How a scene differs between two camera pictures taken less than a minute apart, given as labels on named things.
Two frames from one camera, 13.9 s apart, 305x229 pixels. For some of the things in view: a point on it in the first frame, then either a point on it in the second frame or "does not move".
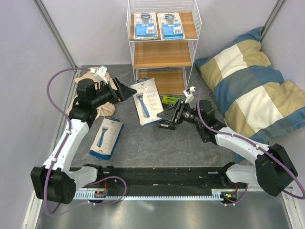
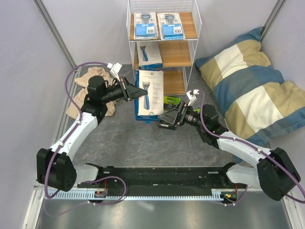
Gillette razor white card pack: [170, 26] does not move
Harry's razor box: [147, 100] to [149, 57]
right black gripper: [174, 113] does not move
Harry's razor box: [106, 135] to [148, 108]
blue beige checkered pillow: [256, 100] does not move
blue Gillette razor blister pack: [145, 26] does not move
